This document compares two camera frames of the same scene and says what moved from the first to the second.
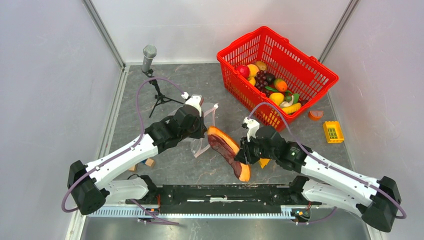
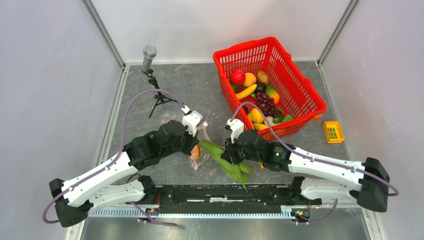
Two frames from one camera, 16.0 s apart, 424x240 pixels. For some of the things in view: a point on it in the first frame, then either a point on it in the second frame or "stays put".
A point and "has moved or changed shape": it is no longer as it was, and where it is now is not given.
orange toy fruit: [253, 69] to [250, 79]
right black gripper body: [253, 150] to [237, 154]
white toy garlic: [286, 104] to [269, 119]
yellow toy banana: [291, 108] to [246, 92]
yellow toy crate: [333, 132] stays put
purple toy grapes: [262, 80] to [267, 105]
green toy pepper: [296, 98] to [285, 118]
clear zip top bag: [198, 145] has moved or changed shape
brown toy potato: [261, 65] to [263, 77]
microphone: [149, 51] stays put
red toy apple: [243, 70] to [237, 77]
